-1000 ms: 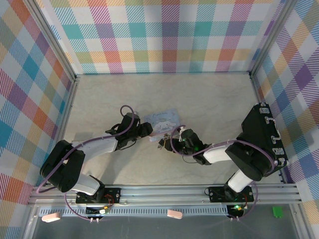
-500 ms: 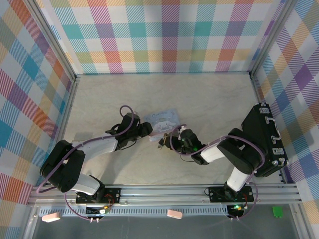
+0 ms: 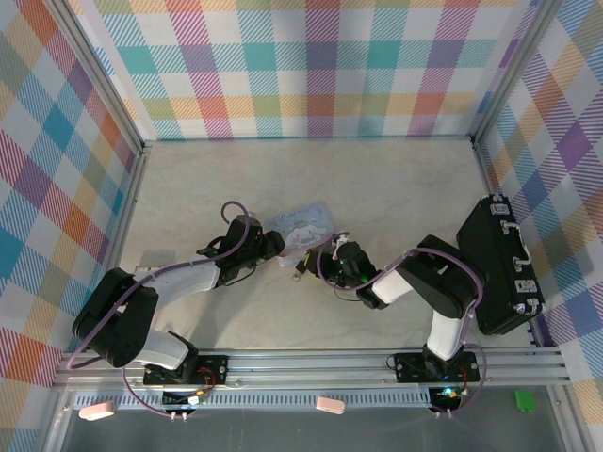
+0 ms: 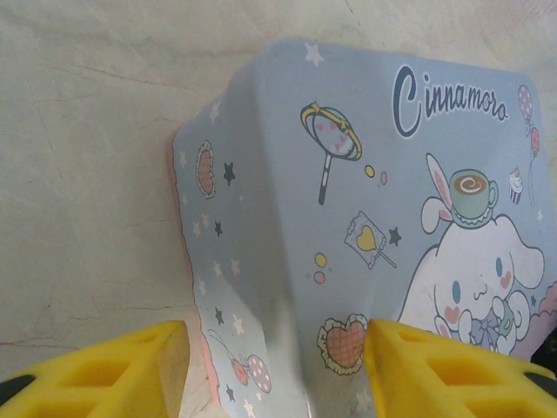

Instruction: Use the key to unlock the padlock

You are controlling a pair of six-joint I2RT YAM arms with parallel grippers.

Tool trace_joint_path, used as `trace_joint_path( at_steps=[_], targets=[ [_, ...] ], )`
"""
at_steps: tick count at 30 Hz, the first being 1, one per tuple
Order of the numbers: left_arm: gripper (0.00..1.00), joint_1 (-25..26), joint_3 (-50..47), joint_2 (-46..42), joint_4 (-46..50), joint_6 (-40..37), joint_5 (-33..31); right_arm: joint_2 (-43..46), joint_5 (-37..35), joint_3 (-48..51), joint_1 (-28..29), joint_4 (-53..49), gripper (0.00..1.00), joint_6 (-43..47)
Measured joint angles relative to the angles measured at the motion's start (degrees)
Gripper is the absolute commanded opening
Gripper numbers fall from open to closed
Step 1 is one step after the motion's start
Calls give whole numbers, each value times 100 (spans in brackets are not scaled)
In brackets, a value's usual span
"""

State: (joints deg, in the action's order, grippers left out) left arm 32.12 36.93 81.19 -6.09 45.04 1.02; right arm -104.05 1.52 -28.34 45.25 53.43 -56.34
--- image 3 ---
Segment black hard case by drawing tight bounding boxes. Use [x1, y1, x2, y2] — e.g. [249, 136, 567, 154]
[455, 193, 547, 336]

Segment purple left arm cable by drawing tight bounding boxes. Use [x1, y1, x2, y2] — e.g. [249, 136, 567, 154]
[68, 200, 259, 371]

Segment grey slotted cable duct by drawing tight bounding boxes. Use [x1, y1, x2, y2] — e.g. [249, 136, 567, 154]
[73, 388, 433, 411]

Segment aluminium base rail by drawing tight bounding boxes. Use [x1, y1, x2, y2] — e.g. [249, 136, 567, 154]
[54, 347, 572, 391]

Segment pastel cartoon pouch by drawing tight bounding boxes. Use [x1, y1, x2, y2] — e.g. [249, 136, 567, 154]
[264, 200, 339, 270]

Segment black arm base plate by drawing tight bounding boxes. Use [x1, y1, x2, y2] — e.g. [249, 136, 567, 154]
[393, 351, 482, 385]
[142, 353, 231, 386]

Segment pink eraser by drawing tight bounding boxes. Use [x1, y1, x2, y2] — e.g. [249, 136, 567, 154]
[78, 401, 116, 420]
[316, 395, 346, 415]

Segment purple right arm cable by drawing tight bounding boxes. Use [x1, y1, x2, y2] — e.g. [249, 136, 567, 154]
[316, 234, 489, 349]

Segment pink eraser centre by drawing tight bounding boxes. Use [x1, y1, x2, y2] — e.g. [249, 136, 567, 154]
[316, 395, 346, 415]

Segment aluminium side rail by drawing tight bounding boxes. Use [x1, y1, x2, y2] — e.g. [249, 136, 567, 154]
[470, 136, 590, 452]
[40, 143, 153, 452]

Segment pink eraser left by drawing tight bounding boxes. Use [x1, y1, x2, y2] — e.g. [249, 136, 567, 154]
[78, 401, 116, 420]

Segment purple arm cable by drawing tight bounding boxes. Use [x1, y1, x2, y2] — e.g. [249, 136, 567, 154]
[316, 234, 489, 349]
[68, 200, 259, 371]

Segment aluminium frame post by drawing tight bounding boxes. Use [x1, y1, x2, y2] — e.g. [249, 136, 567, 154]
[468, 0, 564, 147]
[45, 0, 153, 154]

